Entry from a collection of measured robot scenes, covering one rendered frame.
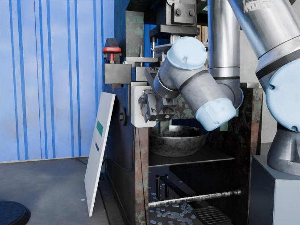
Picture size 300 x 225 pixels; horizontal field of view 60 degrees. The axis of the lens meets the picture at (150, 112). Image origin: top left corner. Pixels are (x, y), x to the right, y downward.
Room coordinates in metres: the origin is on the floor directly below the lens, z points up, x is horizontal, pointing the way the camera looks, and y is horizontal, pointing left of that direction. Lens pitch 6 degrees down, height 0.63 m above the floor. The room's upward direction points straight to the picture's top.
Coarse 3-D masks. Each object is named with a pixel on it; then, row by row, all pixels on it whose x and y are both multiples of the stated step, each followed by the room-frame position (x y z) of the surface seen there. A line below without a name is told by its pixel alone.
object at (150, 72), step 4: (148, 68) 0.76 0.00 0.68; (152, 68) 0.75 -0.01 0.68; (156, 68) 0.76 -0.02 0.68; (144, 72) 0.77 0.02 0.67; (148, 72) 0.74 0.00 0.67; (152, 72) 0.74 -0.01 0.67; (156, 72) 0.74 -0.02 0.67; (148, 76) 0.73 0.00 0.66; (152, 76) 0.72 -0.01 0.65; (148, 80) 0.73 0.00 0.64; (152, 80) 0.70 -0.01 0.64; (152, 84) 0.70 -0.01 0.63; (152, 88) 0.70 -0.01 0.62
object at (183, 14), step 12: (168, 0) 1.14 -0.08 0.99; (180, 0) 1.17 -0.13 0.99; (192, 0) 1.19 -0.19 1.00; (156, 12) 1.27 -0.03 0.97; (168, 12) 1.15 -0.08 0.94; (180, 12) 1.12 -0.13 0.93; (192, 12) 1.14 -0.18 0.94; (156, 24) 1.27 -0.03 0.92; (168, 24) 1.15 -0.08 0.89; (180, 24) 1.17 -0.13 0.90; (192, 24) 1.17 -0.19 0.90
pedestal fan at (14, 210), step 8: (0, 208) 1.20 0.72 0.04; (8, 208) 1.20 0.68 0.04; (16, 208) 1.20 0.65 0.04; (24, 208) 1.21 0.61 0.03; (0, 216) 1.13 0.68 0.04; (8, 216) 1.13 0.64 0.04; (16, 216) 1.13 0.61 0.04; (24, 216) 1.15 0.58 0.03; (0, 224) 1.06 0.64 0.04; (8, 224) 1.06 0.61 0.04; (16, 224) 1.08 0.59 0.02; (24, 224) 1.11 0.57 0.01
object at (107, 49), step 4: (104, 48) 0.90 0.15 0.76; (108, 48) 0.90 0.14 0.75; (112, 48) 0.90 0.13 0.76; (116, 48) 0.91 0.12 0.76; (120, 48) 0.91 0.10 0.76; (104, 52) 0.93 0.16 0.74; (108, 52) 0.93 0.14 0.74; (112, 52) 0.93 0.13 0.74; (116, 52) 0.93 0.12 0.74; (112, 56) 0.93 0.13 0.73; (112, 60) 0.93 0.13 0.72
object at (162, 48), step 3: (204, 42) 1.00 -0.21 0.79; (207, 42) 1.00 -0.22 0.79; (162, 45) 1.03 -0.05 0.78; (165, 45) 1.02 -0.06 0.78; (168, 45) 1.01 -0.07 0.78; (171, 45) 1.00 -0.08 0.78; (156, 48) 1.06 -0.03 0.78; (159, 48) 1.07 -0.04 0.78; (162, 48) 1.07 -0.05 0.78; (165, 48) 1.07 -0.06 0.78; (168, 48) 1.08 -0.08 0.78; (153, 51) 1.17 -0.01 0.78; (156, 51) 1.17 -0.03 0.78; (159, 51) 1.18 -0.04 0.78; (162, 51) 1.18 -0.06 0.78
